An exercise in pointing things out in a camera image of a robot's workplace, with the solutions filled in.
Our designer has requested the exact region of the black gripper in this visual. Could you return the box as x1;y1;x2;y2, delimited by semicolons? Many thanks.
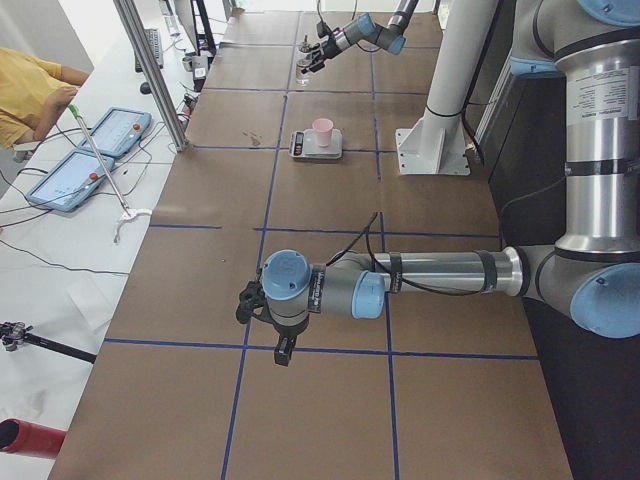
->
302;39;340;74
274;319;309;366

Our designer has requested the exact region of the glass sauce bottle metal spout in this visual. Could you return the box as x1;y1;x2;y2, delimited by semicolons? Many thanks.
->
295;35;312;86

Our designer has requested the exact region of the pink paper cup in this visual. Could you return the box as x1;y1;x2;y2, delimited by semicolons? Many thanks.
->
312;118;334;148

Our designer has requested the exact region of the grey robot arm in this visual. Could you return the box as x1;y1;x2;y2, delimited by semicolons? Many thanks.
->
301;0;418;74
236;1;639;365

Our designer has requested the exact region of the digital kitchen scale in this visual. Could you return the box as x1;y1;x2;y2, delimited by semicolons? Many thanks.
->
289;129;343;161

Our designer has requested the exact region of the black keyboard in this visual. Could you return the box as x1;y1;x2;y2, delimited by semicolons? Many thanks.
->
134;28;164;73

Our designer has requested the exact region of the grabber stick green tip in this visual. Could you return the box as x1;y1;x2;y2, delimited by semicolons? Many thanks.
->
68;104;153;244

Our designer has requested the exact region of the blue teach pendant far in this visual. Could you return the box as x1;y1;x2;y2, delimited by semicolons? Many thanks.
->
90;107;152;159

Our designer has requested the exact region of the blue teach pendant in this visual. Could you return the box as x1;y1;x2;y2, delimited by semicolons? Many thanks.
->
25;149;106;212
90;107;152;159

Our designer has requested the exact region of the blue teach pendant near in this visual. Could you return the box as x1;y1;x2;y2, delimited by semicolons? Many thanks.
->
25;149;106;212

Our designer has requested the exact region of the black tripod rod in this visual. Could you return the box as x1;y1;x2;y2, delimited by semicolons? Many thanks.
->
1;322;97;364

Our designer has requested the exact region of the red tube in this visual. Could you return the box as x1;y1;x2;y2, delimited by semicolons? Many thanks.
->
1;419;67;459

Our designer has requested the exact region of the person in yellow shirt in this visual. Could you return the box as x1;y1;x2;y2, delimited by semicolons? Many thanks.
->
1;47;89;148

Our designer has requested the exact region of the black camera cable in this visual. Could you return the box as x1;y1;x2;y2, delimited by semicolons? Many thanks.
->
327;211;491;297
315;0;361;26

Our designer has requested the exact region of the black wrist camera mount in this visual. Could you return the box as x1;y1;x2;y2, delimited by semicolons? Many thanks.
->
236;280;273;325

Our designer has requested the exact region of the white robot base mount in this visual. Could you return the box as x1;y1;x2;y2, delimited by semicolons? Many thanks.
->
396;0;499;176

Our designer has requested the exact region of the aluminium frame post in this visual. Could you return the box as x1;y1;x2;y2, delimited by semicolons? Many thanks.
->
113;0;188;152

